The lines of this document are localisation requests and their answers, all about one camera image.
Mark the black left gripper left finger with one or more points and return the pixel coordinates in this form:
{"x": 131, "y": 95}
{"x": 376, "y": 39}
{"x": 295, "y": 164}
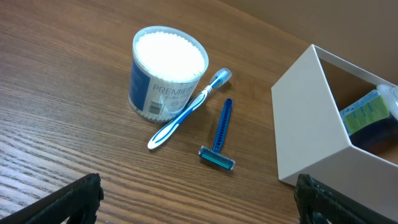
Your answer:
{"x": 76, "y": 203}

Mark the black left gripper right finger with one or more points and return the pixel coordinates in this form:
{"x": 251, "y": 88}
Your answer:
{"x": 319, "y": 203}

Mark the blue foam soap pump bottle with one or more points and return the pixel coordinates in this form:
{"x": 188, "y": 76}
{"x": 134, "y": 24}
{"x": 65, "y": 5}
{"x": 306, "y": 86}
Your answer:
{"x": 371, "y": 121}

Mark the cotton swab round container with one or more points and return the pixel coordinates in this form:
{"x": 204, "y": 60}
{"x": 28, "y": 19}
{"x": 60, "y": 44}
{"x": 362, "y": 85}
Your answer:
{"x": 167, "y": 65}

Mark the white cardboard box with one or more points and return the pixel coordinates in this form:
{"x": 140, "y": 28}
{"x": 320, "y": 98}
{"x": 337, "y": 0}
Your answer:
{"x": 310, "y": 136}

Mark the blue disposable razor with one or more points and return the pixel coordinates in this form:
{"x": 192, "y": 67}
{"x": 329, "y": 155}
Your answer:
{"x": 214, "y": 155}

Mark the blue white toothbrush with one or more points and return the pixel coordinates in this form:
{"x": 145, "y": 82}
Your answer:
{"x": 218, "y": 79}

